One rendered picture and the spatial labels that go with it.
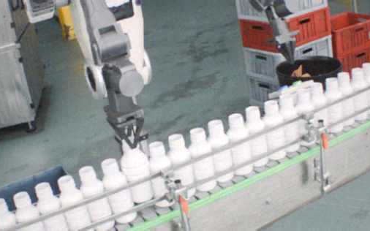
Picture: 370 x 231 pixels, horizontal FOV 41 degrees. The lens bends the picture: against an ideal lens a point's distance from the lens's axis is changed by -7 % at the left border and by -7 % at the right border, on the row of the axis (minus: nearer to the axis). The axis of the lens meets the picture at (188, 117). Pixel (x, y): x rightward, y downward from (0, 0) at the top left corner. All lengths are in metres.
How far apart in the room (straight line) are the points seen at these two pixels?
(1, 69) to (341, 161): 3.76
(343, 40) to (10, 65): 2.94
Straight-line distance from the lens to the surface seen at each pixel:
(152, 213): 1.35
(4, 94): 4.96
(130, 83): 1.12
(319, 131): 1.45
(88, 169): 1.28
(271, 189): 1.49
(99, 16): 1.19
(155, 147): 1.32
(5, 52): 4.85
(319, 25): 3.97
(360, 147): 1.70
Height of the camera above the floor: 1.70
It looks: 22 degrees down
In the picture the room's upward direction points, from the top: 10 degrees counter-clockwise
